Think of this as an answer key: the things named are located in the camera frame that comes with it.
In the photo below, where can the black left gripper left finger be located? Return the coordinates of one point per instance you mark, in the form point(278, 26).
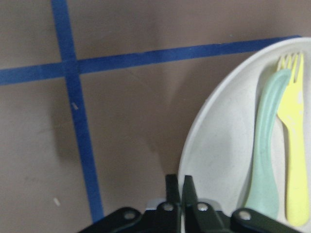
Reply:
point(165, 218)

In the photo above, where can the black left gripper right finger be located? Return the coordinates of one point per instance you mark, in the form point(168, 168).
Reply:
point(201, 217)

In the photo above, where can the white round plate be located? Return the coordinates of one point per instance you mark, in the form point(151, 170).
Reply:
point(218, 149)

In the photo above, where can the yellow plastic fork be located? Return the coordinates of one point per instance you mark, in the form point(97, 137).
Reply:
point(291, 114)

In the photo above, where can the green plastic spoon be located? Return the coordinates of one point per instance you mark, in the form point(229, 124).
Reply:
point(263, 194)

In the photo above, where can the brown paper table cover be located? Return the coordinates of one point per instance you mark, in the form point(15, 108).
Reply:
point(97, 96)

